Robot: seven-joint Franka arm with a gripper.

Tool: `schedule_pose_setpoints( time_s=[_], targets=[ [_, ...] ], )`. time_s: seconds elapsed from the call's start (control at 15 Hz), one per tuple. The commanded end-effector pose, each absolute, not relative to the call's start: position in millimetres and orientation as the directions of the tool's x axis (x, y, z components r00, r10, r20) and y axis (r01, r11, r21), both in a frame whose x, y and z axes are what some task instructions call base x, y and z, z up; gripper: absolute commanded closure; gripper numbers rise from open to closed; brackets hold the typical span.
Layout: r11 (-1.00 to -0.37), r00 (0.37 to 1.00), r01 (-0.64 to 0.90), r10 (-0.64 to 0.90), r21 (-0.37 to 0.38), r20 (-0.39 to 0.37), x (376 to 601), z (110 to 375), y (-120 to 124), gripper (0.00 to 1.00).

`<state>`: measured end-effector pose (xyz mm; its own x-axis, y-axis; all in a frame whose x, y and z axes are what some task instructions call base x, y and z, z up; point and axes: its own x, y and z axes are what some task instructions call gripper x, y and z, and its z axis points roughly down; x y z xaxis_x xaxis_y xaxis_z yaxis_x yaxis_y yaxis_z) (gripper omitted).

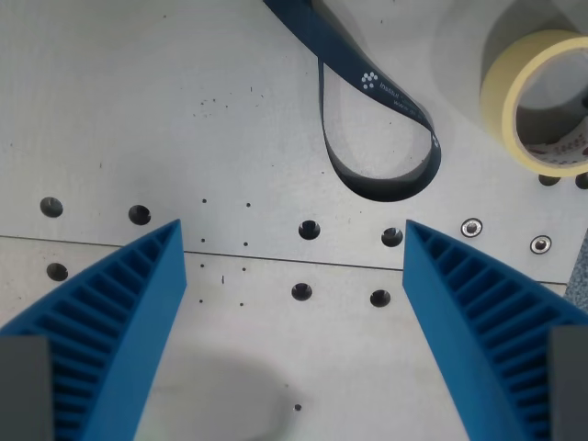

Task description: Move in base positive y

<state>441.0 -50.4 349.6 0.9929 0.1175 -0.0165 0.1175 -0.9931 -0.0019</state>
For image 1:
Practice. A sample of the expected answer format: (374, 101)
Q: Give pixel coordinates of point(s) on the silver socket head screw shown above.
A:
(540, 244)
(471, 227)

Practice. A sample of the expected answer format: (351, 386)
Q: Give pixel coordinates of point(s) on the yellow masking tape roll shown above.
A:
(498, 87)

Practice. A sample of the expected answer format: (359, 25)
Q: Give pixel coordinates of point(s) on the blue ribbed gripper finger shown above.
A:
(468, 317)
(115, 321)

